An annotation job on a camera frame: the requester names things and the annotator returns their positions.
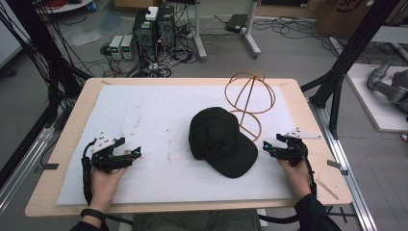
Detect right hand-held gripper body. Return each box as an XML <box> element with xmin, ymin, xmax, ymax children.
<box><xmin>270</xmin><ymin>127</ymin><xmax>322</xmax><ymax>167</ymax></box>

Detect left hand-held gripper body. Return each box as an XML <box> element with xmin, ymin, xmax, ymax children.
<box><xmin>84</xmin><ymin>132</ymin><xmax>134</xmax><ymax>174</ymax></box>

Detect black baseball cap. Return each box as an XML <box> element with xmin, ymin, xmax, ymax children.
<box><xmin>188</xmin><ymin>106</ymin><xmax>260</xmax><ymax>179</ymax></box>

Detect golden wire hat stand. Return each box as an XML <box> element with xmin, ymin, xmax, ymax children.
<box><xmin>223</xmin><ymin>71</ymin><xmax>277</xmax><ymax>142</ymax></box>

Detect person's left hand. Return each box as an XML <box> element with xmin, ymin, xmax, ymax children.
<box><xmin>89</xmin><ymin>165</ymin><xmax>129</xmax><ymax>212</ymax></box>

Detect person's right hand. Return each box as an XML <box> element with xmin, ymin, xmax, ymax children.
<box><xmin>276</xmin><ymin>158</ymin><xmax>313</xmax><ymax>200</ymax></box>

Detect white foam sheet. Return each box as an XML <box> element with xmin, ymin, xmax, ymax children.
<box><xmin>55</xmin><ymin>84</ymin><xmax>298</xmax><ymax>207</ymax></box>

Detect grey tape strip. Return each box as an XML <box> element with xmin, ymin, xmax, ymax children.
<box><xmin>326</xmin><ymin>159</ymin><xmax>349</xmax><ymax>176</ymax></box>

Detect black wristband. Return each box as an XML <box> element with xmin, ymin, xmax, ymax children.
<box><xmin>80</xmin><ymin>208</ymin><xmax>107</xmax><ymax>222</ymax></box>

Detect white board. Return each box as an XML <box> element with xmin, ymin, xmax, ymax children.
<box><xmin>345</xmin><ymin>63</ymin><xmax>408</xmax><ymax>134</ymax></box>

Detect person's grey trousers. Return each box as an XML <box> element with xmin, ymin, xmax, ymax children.
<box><xmin>132</xmin><ymin>210</ymin><xmax>262</xmax><ymax>231</ymax></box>

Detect grey bench power supply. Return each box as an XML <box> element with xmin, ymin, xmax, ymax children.
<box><xmin>108</xmin><ymin>35</ymin><xmax>125</xmax><ymax>61</ymax></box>
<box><xmin>120</xmin><ymin>34</ymin><xmax>138</xmax><ymax>62</ymax></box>

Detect large black computer tower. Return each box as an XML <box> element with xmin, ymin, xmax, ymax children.
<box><xmin>132</xmin><ymin>11</ymin><xmax>161</xmax><ymax>64</ymax></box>

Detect white desk leg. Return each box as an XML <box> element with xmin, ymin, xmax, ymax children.
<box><xmin>191</xmin><ymin>0</ymin><xmax>209</xmax><ymax>63</ymax></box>
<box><xmin>243</xmin><ymin>0</ymin><xmax>262</xmax><ymax>60</ymax></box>

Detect flat black box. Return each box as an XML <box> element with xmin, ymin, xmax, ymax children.
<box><xmin>224</xmin><ymin>13</ymin><xmax>250</xmax><ymax>34</ymax></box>

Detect slim black computer tower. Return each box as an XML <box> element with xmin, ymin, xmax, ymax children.
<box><xmin>156</xmin><ymin>5</ymin><xmax>177</xmax><ymax>50</ymax></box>

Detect white box on computer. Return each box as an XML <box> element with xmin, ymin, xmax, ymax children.
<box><xmin>144</xmin><ymin>6</ymin><xmax>160</xmax><ymax>22</ymax></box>

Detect brown cardboard box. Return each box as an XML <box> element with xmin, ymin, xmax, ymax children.
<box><xmin>315</xmin><ymin>0</ymin><xmax>374</xmax><ymax>40</ymax></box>

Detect white round table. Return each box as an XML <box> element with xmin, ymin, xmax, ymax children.
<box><xmin>36</xmin><ymin>0</ymin><xmax>94</xmax><ymax>14</ymax></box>

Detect black sleeved left gripper cable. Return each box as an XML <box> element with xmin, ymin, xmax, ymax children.
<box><xmin>81</xmin><ymin>138</ymin><xmax>135</xmax><ymax>226</ymax></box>

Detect black sleeved gripper cable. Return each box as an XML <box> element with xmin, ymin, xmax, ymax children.
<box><xmin>81</xmin><ymin>138</ymin><xmax>135</xmax><ymax>226</ymax></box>
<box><xmin>257</xmin><ymin>140</ymin><xmax>319</xmax><ymax>225</ymax></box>

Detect black sleeved right gripper cable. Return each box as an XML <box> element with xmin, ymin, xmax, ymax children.
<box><xmin>257</xmin><ymin>140</ymin><xmax>319</xmax><ymax>225</ymax></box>

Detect aluminium rail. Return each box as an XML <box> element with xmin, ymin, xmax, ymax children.
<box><xmin>0</xmin><ymin>126</ymin><xmax>56</xmax><ymax>214</ymax></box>
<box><xmin>308</xmin><ymin>98</ymin><xmax>380</xmax><ymax>231</ymax></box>

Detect tangle of floor cables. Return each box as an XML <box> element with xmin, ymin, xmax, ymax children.
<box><xmin>73</xmin><ymin>13</ymin><xmax>213</xmax><ymax>79</ymax></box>

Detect black metal frame post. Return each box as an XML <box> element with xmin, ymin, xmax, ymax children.
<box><xmin>300</xmin><ymin>0</ymin><xmax>402</xmax><ymax>140</ymax></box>

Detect black frame with cables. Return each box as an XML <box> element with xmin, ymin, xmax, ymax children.
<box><xmin>0</xmin><ymin>0</ymin><xmax>94</xmax><ymax>191</ymax></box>

